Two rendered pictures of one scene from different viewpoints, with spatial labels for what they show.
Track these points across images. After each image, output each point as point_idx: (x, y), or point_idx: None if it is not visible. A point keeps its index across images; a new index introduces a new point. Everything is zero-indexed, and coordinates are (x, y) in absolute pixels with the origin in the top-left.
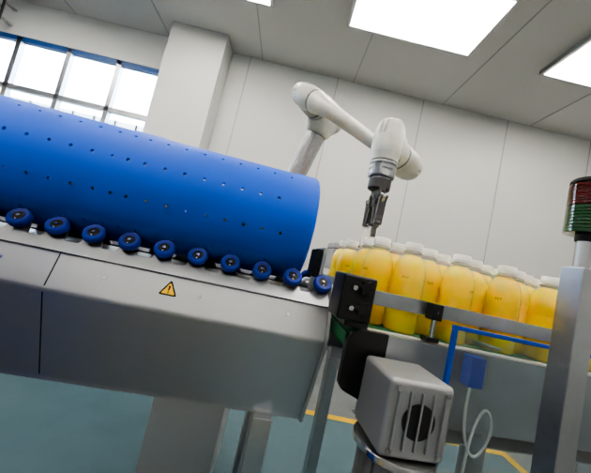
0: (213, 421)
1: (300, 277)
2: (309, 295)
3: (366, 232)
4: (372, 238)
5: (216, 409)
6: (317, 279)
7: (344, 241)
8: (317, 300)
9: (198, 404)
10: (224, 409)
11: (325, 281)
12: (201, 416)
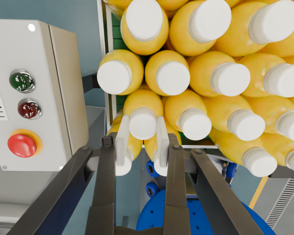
0: (95, 124)
1: (230, 187)
2: (226, 169)
3: (125, 148)
4: (275, 169)
5: (93, 127)
6: (233, 176)
7: (129, 169)
8: (228, 162)
9: (93, 137)
10: (92, 122)
11: (236, 170)
12: (95, 131)
